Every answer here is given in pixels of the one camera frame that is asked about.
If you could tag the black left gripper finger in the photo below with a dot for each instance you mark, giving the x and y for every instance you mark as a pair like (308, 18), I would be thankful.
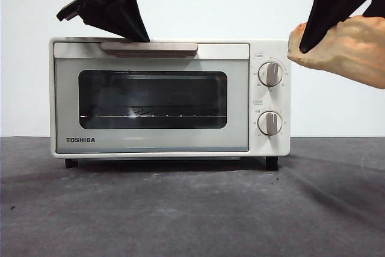
(111, 16)
(136, 13)

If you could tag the oven temperature dial knob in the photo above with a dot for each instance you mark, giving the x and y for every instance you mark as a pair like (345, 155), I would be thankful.
(270, 74)

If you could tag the oven timer dial knob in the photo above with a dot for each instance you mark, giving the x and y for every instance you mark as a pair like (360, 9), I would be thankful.
(270, 123)

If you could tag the golden braided bread loaf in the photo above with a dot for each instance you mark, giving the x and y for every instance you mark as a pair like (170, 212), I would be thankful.
(346, 52)

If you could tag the white Toshiba toaster oven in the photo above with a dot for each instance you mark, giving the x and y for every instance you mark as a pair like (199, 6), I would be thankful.
(270, 145)

